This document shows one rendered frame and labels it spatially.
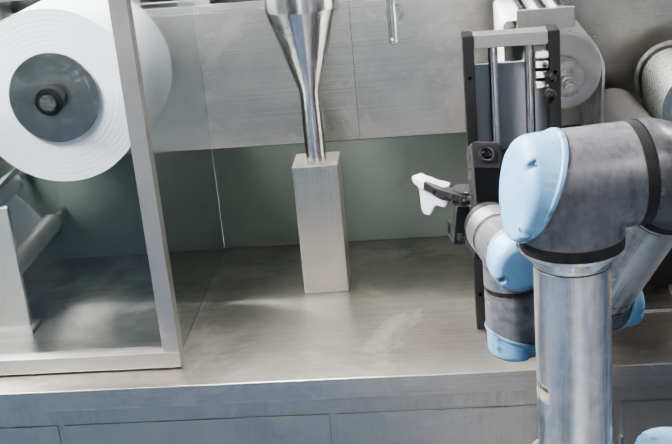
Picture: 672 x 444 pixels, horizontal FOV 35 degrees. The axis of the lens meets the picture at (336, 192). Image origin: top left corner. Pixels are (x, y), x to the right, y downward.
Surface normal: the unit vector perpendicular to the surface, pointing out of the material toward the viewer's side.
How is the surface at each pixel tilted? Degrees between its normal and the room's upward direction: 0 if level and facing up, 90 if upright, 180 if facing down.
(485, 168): 58
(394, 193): 90
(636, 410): 90
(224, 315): 0
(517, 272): 90
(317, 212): 90
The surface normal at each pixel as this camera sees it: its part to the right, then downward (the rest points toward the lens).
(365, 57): -0.07, 0.33
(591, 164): 0.07, -0.29
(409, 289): -0.09, -0.94
